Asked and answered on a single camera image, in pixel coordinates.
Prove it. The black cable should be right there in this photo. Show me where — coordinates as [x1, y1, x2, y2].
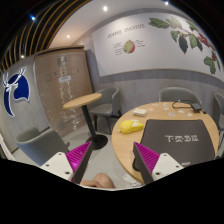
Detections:
[171, 99, 195, 110]

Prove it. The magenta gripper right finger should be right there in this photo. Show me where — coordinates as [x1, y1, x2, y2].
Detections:
[132, 141, 185, 185]

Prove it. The small tall round table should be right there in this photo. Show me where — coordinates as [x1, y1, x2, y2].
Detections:
[63, 93, 108, 150]

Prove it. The yellow computer mouse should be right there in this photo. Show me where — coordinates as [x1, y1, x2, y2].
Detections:
[119, 120, 143, 134]

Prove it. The blue deer wall logo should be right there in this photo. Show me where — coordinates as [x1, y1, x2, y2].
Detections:
[2, 68, 30, 117]

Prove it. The wrapped wooden cabinet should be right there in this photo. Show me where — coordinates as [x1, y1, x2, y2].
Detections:
[34, 45, 93, 137]

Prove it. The white tissue pack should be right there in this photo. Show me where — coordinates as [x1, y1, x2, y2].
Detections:
[133, 108, 147, 117]

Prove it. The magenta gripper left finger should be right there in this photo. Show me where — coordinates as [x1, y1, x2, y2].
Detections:
[40, 141, 93, 185]

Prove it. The grey chair behind round table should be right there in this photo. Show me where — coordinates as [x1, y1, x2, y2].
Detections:
[159, 87, 202, 105]

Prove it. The grey chair far right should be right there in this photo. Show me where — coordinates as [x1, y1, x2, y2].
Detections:
[213, 92, 224, 131]

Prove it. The round wooden table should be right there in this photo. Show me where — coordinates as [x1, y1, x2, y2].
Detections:
[112, 102, 219, 184]

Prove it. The grey chair behind small table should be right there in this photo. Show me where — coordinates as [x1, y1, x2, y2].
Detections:
[89, 87, 122, 125]

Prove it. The grey armchair front left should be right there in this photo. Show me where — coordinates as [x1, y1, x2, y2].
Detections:
[16, 127, 70, 166]

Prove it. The black power adapter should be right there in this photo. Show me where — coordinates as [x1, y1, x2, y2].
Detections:
[191, 103, 202, 112]

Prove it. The person's hand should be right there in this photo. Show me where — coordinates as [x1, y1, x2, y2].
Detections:
[80, 173, 115, 189]

